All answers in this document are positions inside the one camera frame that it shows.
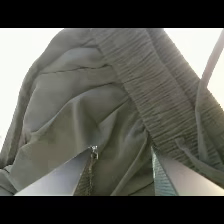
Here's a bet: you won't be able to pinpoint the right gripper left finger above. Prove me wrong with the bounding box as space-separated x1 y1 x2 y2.
14 145 99 197

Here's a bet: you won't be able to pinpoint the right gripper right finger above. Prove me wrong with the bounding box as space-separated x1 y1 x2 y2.
150 145 224 197

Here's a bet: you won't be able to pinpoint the black pants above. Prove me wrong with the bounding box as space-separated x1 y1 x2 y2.
0 28 224 197

